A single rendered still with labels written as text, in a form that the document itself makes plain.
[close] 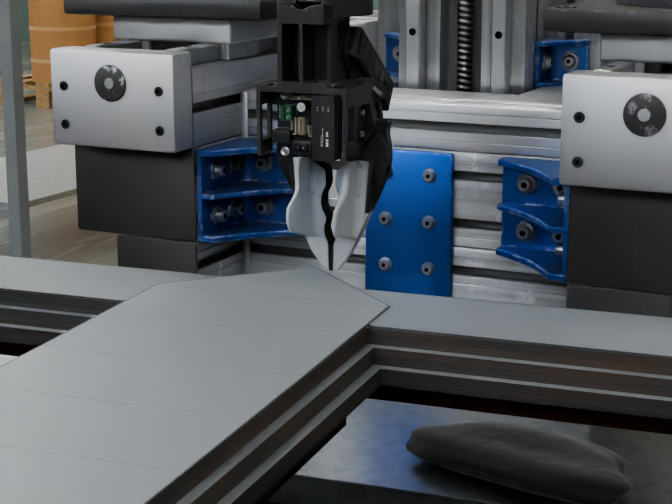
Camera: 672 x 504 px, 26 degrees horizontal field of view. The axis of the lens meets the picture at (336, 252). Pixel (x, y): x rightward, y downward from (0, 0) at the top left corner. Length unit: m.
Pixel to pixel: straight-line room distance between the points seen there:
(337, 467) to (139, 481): 0.49
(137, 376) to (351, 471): 0.35
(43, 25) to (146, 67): 7.24
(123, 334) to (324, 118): 0.22
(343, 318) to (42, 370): 0.21
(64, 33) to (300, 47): 7.51
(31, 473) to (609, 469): 0.54
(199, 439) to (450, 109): 0.64
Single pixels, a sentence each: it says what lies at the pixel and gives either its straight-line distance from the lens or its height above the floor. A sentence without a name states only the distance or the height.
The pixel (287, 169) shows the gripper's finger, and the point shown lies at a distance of 1.14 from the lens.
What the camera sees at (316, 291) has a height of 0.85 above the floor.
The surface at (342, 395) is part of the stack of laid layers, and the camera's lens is 0.91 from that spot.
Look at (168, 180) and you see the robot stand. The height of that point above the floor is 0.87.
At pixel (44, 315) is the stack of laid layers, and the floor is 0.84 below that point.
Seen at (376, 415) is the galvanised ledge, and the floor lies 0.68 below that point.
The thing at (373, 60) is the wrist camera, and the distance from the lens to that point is 1.13.
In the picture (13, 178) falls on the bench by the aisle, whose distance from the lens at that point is 4.58.
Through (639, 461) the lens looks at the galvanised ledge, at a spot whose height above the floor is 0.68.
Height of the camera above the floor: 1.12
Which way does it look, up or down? 13 degrees down
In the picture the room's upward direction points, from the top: straight up
